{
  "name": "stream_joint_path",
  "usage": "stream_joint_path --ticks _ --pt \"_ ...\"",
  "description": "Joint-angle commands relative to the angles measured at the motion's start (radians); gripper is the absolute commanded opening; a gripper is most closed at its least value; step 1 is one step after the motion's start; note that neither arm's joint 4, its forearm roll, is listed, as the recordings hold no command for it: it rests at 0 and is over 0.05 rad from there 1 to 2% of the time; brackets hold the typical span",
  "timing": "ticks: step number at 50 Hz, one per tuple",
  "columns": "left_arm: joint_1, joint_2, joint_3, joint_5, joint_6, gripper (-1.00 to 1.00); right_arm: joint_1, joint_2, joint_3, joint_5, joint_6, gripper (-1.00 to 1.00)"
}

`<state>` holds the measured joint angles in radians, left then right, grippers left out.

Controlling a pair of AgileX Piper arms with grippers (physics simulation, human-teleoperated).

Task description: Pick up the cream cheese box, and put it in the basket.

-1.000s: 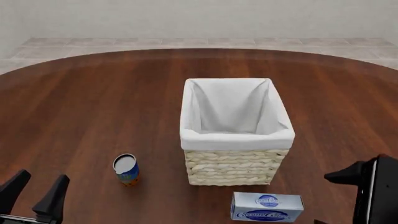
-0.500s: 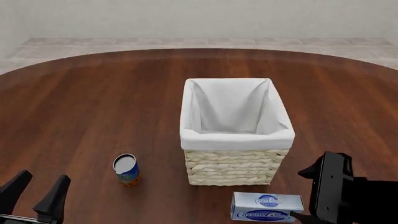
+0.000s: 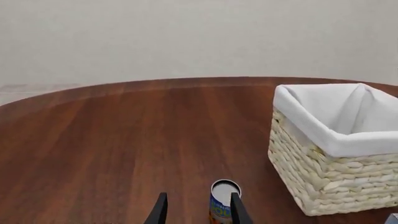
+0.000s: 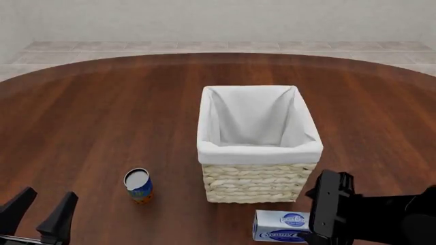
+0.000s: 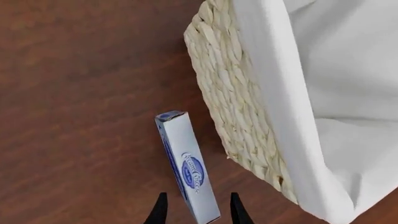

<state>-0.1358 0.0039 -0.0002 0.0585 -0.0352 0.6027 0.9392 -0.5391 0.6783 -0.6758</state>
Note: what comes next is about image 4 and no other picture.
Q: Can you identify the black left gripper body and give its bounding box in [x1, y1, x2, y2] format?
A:
[0, 233, 71, 245]

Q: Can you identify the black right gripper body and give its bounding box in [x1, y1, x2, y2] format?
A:
[307, 169, 362, 239]

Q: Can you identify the white and blue cream cheese box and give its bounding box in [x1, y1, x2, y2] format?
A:
[252, 209, 313, 242]

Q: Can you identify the wicker basket with white liner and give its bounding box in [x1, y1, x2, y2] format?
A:
[196, 85, 324, 204]

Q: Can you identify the blue and orange tin can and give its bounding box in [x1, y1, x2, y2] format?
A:
[123, 167, 154, 206]

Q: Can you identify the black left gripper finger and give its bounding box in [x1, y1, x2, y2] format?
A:
[36, 191, 80, 243]
[0, 186, 38, 237]

